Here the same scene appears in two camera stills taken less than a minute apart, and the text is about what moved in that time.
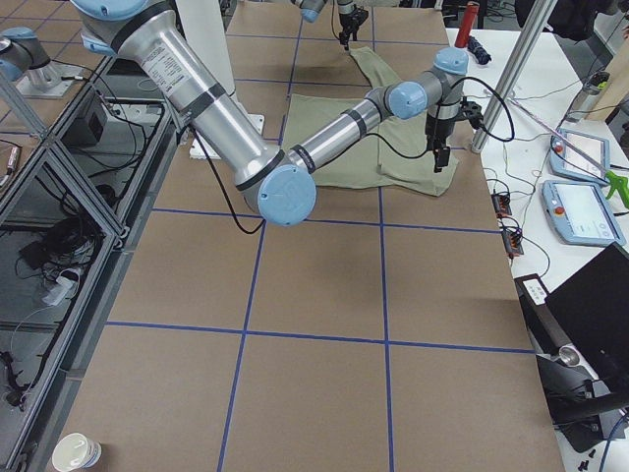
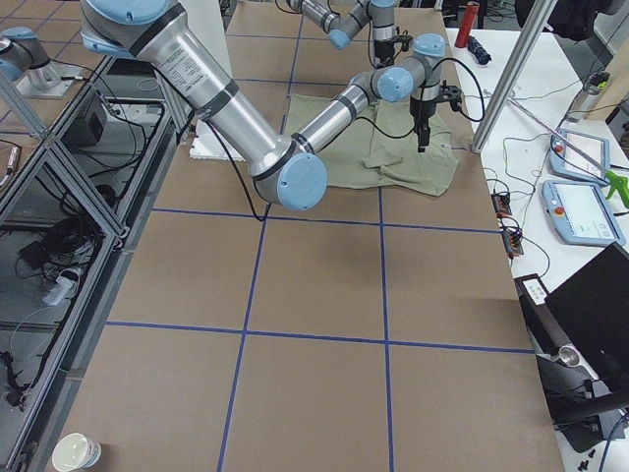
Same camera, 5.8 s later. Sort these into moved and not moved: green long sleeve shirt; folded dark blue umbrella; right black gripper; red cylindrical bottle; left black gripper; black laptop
Moved: left black gripper; right black gripper
Not moved: folded dark blue umbrella; red cylindrical bottle; green long sleeve shirt; black laptop
